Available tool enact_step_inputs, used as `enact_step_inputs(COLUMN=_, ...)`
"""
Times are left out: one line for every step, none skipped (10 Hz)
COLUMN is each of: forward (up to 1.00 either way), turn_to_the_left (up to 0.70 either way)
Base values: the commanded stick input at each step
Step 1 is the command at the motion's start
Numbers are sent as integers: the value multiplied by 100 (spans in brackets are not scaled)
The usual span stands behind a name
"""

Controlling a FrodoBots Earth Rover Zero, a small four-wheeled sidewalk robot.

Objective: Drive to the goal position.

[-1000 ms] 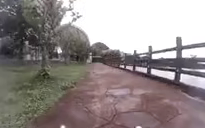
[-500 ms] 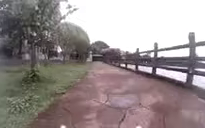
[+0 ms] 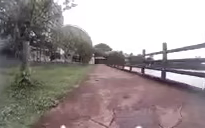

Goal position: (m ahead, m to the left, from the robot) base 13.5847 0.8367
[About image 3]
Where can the small dark shelter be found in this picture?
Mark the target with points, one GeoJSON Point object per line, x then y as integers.
{"type": "Point", "coordinates": [100, 60]}

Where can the dark bushes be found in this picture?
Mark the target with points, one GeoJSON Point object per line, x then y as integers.
{"type": "Point", "coordinates": [116, 58]}

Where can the distant round tree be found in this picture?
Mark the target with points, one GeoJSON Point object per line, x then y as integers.
{"type": "Point", "coordinates": [102, 48]}

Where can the reddish paved path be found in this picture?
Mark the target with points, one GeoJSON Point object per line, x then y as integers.
{"type": "Point", "coordinates": [123, 96]}

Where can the grass strip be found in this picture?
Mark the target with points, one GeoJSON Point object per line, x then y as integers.
{"type": "Point", "coordinates": [46, 83]}

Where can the robot's own part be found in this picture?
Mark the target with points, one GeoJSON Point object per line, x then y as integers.
{"type": "Point", "coordinates": [62, 126]}
{"type": "Point", "coordinates": [138, 126]}

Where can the large leafy tree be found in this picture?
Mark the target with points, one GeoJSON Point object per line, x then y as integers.
{"type": "Point", "coordinates": [25, 56]}

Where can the pale water surface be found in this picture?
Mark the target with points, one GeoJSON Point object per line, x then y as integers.
{"type": "Point", "coordinates": [190, 80]}

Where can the grey wooden rail fence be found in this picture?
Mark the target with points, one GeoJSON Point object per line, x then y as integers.
{"type": "Point", "coordinates": [164, 60]}

